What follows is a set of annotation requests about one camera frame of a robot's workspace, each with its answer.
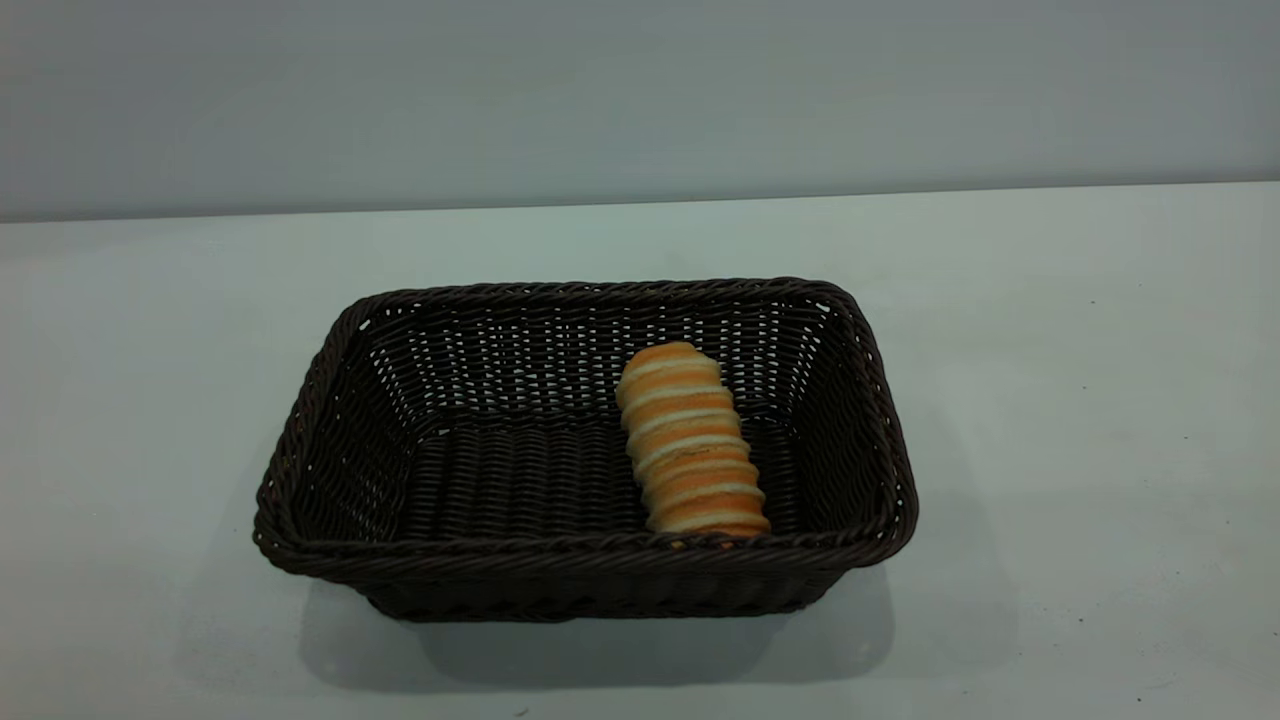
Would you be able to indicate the striped orange bread roll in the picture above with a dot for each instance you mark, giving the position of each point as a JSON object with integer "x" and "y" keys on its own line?
{"x": 690, "y": 440}

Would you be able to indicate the black woven wicker basket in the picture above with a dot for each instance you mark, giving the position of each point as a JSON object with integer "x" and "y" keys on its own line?
{"x": 500, "y": 490}

